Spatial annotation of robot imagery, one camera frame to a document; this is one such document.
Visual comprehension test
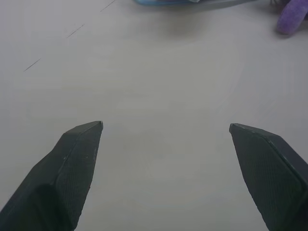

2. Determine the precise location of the clear bag with orange cloth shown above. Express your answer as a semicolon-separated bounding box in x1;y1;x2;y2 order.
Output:
133;0;202;7

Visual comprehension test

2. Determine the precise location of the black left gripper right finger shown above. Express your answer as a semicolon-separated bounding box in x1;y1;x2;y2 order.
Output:
229;123;308;231

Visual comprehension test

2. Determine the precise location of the purple plush toy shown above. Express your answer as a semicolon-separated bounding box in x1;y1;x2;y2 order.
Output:
275;0;308;36

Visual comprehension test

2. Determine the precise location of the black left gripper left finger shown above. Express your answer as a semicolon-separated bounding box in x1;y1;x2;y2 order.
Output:
0;120;104;231

